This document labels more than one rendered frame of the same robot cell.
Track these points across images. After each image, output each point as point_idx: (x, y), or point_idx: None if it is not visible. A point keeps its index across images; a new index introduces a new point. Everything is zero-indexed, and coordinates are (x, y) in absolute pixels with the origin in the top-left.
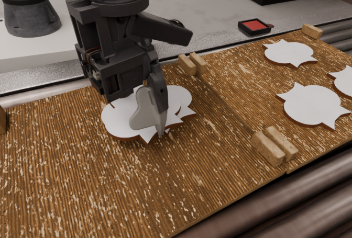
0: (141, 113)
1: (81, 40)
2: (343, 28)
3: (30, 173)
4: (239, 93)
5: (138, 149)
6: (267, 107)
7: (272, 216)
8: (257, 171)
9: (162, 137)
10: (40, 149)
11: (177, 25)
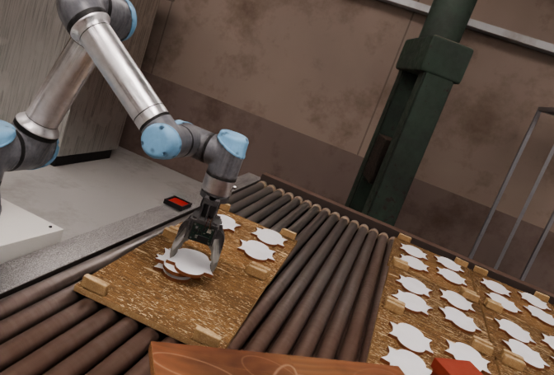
0: (214, 254)
1: (207, 214)
2: (232, 202)
3: (157, 308)
4: None
5: (198, 286)
6: (237, 255)
7: (273, 304)
8: (259, 283)
9: (203, 278)
10: (144, 297)
11: None
